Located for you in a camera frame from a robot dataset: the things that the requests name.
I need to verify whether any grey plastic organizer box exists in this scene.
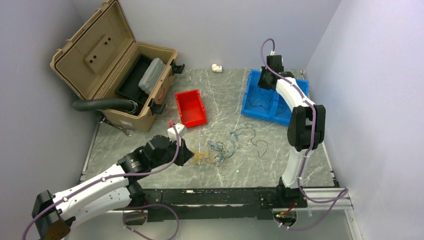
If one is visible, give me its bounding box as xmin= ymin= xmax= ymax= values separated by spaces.
xmin=138 ymin=58 xmax=166 ymax=95

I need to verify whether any white pipe elbow fitting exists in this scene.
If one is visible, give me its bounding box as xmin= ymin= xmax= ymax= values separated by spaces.
xmin=211 ymin=63 xmax=223 ymax=73

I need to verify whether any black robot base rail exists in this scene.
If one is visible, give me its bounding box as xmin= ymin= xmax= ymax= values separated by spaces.
xmin=123 ymin=184 xmax=308 ymax=222

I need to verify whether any tan hard toolbox case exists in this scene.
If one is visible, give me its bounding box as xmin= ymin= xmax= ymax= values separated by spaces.
xmin=49 ymin=0 xmax=186 ymax=133

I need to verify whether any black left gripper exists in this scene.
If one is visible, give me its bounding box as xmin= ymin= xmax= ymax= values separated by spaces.
xmin=150 ymin=136 xmax=194 ymax=169

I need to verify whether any blue bin right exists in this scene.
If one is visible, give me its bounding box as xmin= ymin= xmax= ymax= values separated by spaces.
xmin=274 ymin=79 xmax=309 ymax=126

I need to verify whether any blue bin left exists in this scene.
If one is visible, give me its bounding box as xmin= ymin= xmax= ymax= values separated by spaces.
xmin=241 ymin=69 xmax=277 ymax=122

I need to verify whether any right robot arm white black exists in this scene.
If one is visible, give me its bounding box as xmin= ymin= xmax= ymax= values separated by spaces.
xmin=257 ymin=51 xmax=326 ymax=208

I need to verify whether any blue wire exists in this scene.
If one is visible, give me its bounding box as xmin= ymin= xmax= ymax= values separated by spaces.
xmin=206 ymin=129 xmax=246 ymax=163

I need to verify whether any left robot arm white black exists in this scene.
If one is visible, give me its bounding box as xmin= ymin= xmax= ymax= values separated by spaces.
xmin=30 ymin=135 xmax=194 ymax=240

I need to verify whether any yellow wire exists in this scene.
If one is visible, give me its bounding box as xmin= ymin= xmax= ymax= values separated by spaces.
xmin=188 ymin=142 xmax=229 ymax=167

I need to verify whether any black corrugated hose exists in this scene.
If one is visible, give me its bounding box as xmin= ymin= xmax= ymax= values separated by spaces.
xmin=72 ymin=97 xmax=138 ymax=113

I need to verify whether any metal wrench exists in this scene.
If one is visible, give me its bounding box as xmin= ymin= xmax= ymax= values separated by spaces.
xmin=96 ymin=114 xmax=135 ymax=137

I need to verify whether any black toolbox tray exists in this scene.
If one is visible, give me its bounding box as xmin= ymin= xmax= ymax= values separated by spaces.
xmin=115 ymin=54 xmax=153 ymax=108

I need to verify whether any blue bin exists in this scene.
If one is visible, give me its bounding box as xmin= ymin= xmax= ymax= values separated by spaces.
xmin=241 ymin=69 xmax=277 ymax=122
xmin=274 ymin=79 xmax=309 ymax=126

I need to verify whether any red plastic bin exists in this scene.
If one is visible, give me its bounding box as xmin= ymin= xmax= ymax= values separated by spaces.
xmin=175 ymin=89 xmax=208 ymax=128

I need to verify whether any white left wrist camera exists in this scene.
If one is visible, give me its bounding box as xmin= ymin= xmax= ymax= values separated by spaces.
xmin=167 ymin=120 xmax=188 ymax=141

